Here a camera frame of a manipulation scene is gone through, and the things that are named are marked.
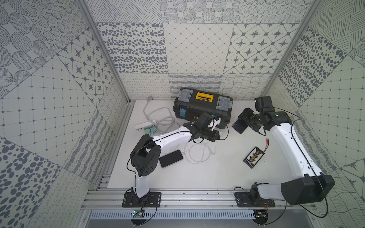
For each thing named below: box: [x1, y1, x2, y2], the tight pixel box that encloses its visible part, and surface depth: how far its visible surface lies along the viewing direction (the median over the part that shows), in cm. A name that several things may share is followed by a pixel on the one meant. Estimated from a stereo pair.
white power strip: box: [134, 121, 157, 131], surface depth 102 cm
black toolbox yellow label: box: [172, 87, 234, 129], surface depth 99 cm
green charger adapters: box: [143, 125, 156, 134], surface depth 102 cm
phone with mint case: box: [159, 149, 183, 168], surface depth 91 cm
